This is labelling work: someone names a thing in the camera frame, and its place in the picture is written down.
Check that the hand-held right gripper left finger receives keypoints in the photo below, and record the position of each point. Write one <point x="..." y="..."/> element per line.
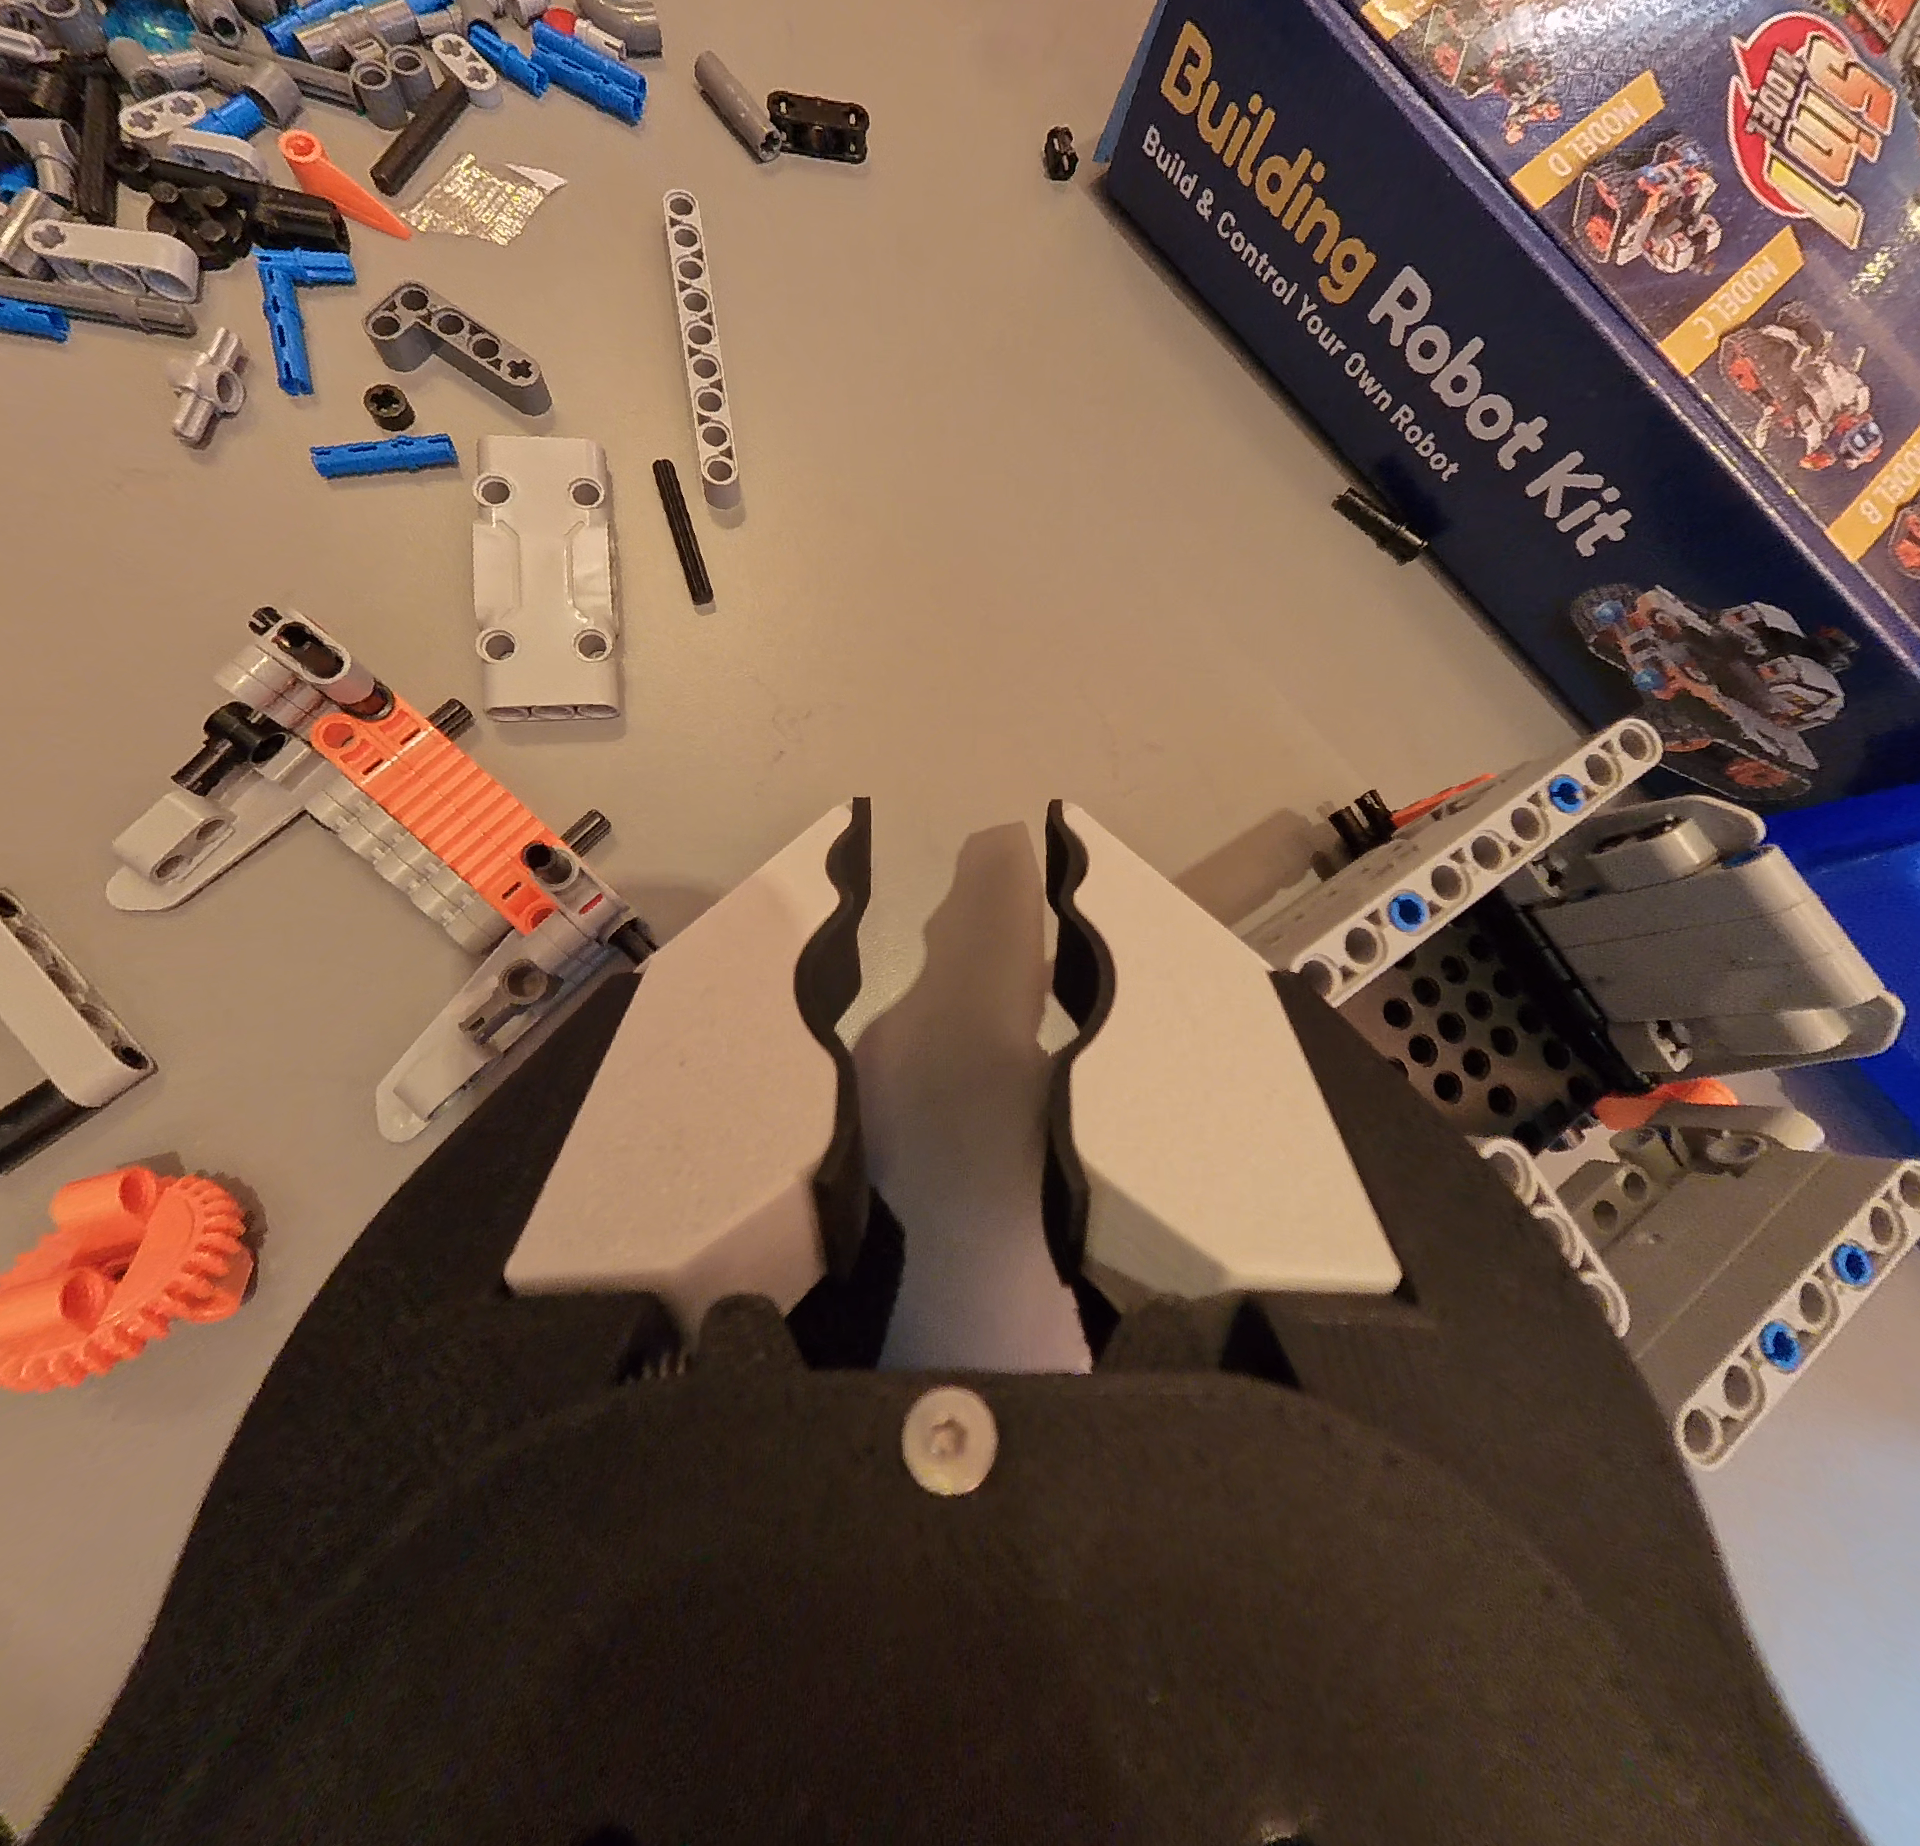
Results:
<point x="682" y="1125"/>

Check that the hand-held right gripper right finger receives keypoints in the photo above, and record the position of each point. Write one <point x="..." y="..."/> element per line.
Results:
<point x="1230" y="1125"/>

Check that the orange gear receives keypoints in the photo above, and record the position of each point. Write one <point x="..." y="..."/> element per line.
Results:
<point x="121" y="1276"/>

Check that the long grey holed beam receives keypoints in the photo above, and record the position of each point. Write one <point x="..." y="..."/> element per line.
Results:
<point x="701" y="345"/>

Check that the pile of building pieces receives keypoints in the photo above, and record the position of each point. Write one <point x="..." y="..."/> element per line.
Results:
<point x="225" y="76"/>

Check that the orange grey tread assembly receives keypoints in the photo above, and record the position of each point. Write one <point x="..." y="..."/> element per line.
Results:
<point x="435" y="811"/>

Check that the partly built robot model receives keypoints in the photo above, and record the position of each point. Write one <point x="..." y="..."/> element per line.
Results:
<point x="1621" y="975"/>

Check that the grey rectangular panel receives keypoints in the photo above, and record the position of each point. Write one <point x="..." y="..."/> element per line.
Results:
<point x="546" y="579"/>

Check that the black axle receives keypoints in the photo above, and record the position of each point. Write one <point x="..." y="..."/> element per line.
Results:
<point x="684" y="530"/>

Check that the short black pin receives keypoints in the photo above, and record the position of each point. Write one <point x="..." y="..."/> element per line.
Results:
<point x="1380" y="525"/>

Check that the grey crank beam black pins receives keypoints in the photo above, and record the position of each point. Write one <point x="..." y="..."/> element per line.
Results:
<point x="61" y="1005"/>

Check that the blue plastic bin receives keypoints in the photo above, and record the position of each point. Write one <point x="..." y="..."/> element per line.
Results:
<point x="1851" y="885"/>

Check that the blue pin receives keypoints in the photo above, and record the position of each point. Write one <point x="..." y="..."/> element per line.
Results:
<point x="382" y="454"/>

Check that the dark grey angled beam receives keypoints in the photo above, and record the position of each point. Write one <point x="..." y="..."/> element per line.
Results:
<point x="450" y="339"/>

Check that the light grey axle connector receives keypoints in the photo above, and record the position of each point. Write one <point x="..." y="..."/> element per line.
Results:
<point x="206" y="387"/>

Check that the small clear plastic piece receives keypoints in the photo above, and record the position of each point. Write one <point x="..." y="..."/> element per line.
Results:
<point x="480" y="200"/>

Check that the blue robot kit box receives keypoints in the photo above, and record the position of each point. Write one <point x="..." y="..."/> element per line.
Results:
<point x="1575" y="225"/>

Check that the small black piece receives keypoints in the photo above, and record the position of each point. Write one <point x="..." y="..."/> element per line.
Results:
<point x="1062" y="152"/>

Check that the black angled connector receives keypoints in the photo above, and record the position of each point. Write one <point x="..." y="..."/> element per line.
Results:
<point x="817" y="125"/>

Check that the dark grey tube connector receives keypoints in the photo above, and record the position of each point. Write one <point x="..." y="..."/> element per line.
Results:
<point x="735" y="105"/>

